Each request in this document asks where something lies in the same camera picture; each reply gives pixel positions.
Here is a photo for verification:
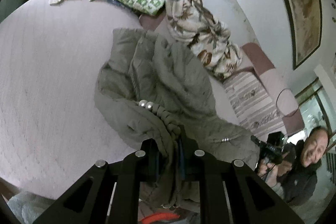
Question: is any grey quilted puffer jacket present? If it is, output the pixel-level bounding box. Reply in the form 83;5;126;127
93;27;261;210

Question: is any framed wall painting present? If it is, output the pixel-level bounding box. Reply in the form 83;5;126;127
284;0;322;69

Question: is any person's right hand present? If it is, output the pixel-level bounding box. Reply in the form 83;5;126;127
257;159;292;188

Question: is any striped grey white pillow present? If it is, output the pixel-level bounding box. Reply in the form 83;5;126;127
223;72;286;141

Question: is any pink quilted bed mattress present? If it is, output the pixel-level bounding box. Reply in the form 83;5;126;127
0;0;240;200

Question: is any window with frame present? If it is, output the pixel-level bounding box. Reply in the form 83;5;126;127
295;77;334;135

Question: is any thin dark cable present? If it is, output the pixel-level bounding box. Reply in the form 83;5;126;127
275;88;300;117

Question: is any leaf print fleece blanket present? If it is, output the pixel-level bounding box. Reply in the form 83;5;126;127
165;0;243;81

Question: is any person in dark jacket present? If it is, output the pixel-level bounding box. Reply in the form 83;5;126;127
271;126;330;206

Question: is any pink padded headboard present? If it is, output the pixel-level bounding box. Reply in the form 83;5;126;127
241;42;305;136

